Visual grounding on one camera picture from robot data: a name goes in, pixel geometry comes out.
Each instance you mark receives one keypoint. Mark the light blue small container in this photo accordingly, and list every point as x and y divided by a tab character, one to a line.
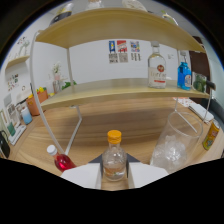
26	116

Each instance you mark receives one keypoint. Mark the clear bottle orange cap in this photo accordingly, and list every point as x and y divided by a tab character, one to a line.
114	160

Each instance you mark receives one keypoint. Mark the white kitchen scale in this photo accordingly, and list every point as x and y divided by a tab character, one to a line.
17	134

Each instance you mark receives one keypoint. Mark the yellow drink can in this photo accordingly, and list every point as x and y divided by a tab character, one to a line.
211	135

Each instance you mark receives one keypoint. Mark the orange basket with fruit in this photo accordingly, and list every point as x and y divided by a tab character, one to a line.
36	101

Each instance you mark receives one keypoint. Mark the green cup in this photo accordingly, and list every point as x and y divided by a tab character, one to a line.
11	129

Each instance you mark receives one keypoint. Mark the red wall poster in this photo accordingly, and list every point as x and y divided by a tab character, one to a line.
122	46

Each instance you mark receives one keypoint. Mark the glass jar with cork lid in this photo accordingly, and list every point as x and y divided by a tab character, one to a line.
94	5

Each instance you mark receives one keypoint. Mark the glass jar with limes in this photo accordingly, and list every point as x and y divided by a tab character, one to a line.
199	83

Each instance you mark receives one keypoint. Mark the white notebook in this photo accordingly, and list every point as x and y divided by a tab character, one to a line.
201	111

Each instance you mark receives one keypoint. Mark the brown wooden door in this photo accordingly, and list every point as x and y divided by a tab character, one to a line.
198	63

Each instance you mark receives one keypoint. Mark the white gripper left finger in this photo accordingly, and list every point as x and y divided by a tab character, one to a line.
81	175

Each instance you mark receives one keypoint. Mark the green potted plant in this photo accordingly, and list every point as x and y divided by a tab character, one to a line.
68	84

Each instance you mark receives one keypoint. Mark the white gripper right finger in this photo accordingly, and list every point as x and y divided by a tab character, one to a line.
146	173

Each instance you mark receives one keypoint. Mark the blue white wall poster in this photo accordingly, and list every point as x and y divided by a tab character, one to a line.
135	46

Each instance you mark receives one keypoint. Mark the clear glass with ice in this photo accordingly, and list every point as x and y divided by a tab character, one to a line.
173	146

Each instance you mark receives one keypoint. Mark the small red liquid bottle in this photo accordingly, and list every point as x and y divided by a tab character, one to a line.
63	161

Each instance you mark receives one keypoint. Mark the clear bottle green cap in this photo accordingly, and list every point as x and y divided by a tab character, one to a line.
170	17

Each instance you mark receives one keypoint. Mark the clear bottle red label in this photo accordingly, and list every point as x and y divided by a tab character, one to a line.
157	71

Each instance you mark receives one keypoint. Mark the two-tier wooden shelf rack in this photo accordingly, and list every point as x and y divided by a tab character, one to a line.
113	90

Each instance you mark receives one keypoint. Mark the tall black yellow can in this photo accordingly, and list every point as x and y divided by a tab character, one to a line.
61	15

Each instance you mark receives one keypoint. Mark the wooden wall shelf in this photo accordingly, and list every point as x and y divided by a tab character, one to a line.
18	61

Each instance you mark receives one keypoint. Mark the black kettle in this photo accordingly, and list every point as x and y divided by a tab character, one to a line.
4	145

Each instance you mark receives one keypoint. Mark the blue liquid bottle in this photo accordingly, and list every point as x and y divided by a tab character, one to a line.
184	76

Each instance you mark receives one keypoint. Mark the black chair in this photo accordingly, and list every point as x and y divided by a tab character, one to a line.
219	116

